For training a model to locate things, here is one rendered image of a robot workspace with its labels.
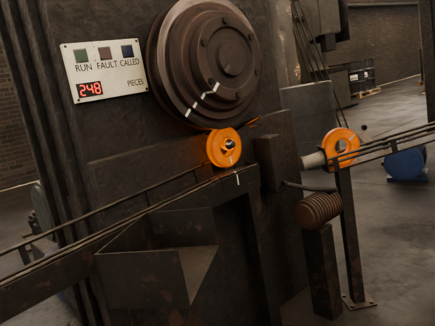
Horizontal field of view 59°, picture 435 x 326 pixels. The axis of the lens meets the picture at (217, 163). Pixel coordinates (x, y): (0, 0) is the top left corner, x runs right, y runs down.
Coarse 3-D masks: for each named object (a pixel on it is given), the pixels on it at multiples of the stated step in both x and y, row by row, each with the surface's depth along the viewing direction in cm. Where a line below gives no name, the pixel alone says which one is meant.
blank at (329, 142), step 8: (336, 128) 156; (344, 128) 154; (328, 136) 154; (336, 136) 154; (344, 136) 155; (352, 136) 155; (328, 144) 154; (352, 144) 156; (328, 152) 155; (336, 152) 155; (344, 152) 158; (352, 160) 157
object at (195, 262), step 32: (160, 224) 110; (192, 224) 107; (96, 256) 86; (128, 256) 83; (160, 256) 81; (192, 256) 103; (128, 288) 85; (160, 288) 83; (192, 288) 89; (192, 320) 100
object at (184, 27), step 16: (192, 16) 126; (208, 16) 128; (176, 32) 123; (192, 32) 124; (176, 48) 123; (176, 64) 123; (176, 80) 123; (192, 80) 125; (192, 96) 127; (208, 96) 129; (208, 112) 132; (224, 112) 136; (240, 112) 141
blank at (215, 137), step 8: (232, 128) 145; (208, 136) 140; (216, 136) 139; (224, 136) 142; (232, 136) 144; (208, 144) 139; (216, 144) 139; (240, 144) 147; (208, 152) 139; (216, 152) 139; (232, 152) 145; (240, 152) 147; (216, 160) 140; (224, 160) 142; (232, 160) 145
